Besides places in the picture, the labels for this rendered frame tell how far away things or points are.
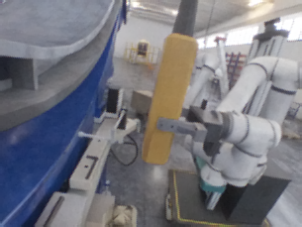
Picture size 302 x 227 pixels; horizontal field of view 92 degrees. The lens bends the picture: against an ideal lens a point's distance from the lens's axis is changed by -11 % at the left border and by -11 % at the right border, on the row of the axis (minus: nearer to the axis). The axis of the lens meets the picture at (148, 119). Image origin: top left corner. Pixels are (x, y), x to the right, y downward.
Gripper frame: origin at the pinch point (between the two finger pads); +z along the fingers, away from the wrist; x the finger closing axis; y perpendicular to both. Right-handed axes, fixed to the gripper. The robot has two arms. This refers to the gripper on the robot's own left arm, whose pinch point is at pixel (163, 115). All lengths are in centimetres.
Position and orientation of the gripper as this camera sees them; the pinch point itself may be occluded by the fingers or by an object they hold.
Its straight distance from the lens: 42.6
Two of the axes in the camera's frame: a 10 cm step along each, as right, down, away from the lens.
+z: -9.8, -1.7, -0.9
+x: 0.2, 3.7, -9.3
